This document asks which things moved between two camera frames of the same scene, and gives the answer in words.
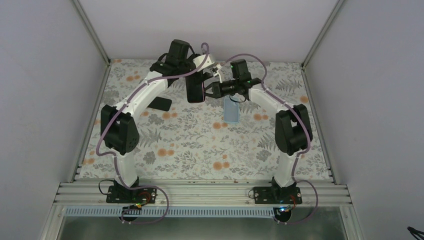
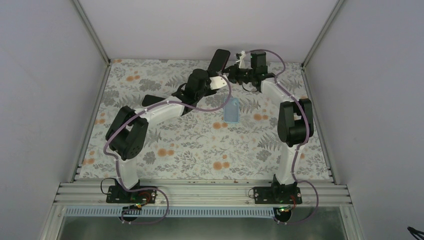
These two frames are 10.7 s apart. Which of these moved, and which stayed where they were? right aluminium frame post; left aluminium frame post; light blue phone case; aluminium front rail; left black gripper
Moved: left black gripper
Stayed: left aluminium frame post; light blue phone case; aluminium front rail; right aluminium frame post
